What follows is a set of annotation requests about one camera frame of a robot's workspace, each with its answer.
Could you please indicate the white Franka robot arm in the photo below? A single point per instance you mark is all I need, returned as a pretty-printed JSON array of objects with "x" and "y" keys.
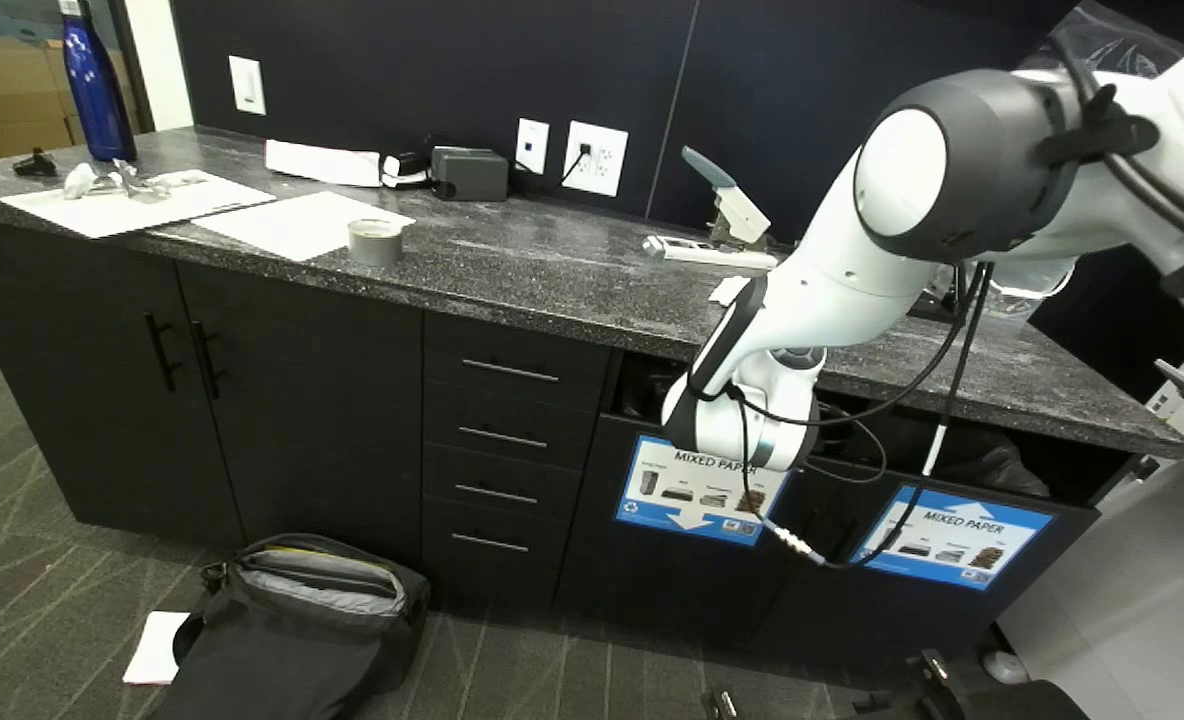
[{"x": 887, "y": 227}]

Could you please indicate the black bin bag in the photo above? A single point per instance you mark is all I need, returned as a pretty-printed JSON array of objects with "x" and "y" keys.
[
  {"x": 1007, "y": 464},
  {"x": 642, "y": 389}
]

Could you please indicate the black bin door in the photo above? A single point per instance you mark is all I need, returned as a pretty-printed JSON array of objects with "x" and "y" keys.
[{"x": 592, "y": 573}]

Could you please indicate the black cabinet drawer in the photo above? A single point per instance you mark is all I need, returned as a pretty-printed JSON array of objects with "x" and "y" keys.
[
  {"x": 505, "y": 464},
  {"x": 514, "y": 343},
  {"x": 498, "y": 581},
  {"x": 514, "y": 404}
]

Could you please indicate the blue label down arrow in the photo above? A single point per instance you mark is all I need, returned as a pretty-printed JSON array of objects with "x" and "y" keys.
[{"x": 656, "y": 502}]

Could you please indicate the grey white stapler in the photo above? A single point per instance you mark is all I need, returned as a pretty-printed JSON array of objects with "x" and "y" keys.
[{"x": 738, "y": 215}]

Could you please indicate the black power adapter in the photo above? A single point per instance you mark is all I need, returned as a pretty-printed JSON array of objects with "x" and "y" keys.
[{"x": 471, "y": 174}]

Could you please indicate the grey tape roll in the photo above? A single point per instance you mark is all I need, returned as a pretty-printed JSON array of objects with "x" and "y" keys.
[{"x": 379, "y": 238}]

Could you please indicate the black cabinet door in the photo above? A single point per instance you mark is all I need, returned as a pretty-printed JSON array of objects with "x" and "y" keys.
[
  {"x": 315, "y": 427},
  {"x": 56, "y": 384}
]

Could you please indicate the flat white paper sheet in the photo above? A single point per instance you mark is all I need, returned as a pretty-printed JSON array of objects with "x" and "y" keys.
[
  {"x": 296, "y": 227},
  {"x": 137, "y": 205}
]

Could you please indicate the white power strip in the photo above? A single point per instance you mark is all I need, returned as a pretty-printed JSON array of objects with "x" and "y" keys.
[{"x": 327, "y": 160}]

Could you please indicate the black grey backpack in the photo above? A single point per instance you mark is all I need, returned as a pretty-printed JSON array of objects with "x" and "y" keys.
[{"x": 284, "y": 641}]

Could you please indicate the blue label up arrow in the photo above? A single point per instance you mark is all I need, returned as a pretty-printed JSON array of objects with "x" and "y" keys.
[{"x": 977, "y": 543}]

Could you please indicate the clear plastic storage container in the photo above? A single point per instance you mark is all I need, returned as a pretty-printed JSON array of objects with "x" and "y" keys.
[{"x": 1032, "y": 274}]

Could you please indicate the black stand clamp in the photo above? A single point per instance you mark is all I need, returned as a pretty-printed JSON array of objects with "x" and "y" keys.
[{"x": 947, "y": 684}]

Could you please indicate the black box blue label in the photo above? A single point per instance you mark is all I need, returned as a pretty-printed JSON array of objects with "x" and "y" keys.
[{"x": 1017, "y": 626}]

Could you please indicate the crumpled clear plastic wrap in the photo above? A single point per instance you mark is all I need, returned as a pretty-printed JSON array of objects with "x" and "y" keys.
[{"x": 113, "y": 183}]

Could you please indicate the white paper on floor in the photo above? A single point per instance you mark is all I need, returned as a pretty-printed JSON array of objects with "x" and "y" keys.
[{"x": 154, "y": 648}]

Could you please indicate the blue water bottle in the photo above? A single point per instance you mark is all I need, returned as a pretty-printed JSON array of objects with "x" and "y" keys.
[{"x": 96, "y": 94}]

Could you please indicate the light grey machine housing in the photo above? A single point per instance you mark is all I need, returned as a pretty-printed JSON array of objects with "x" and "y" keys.
[{"x": 1125, "y": 601}]

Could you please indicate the small black desk object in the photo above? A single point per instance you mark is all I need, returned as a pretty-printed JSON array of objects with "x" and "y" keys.
[{"x": 33, "y": 164}]

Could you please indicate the translucent plastic bag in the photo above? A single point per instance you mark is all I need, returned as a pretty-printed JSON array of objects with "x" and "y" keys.
[{"x": 1125, "y": 33}]

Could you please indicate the large white wall outlet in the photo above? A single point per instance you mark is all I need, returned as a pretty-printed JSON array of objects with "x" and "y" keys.
[{"x": 592, "y": 159}]

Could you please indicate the small white wall outlet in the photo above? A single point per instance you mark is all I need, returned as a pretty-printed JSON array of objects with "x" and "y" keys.
[{"x": 534, "y": 145}]

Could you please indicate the white wall switch plate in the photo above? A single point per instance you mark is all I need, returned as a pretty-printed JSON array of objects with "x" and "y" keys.
[{"x": 247, "y": 87}]

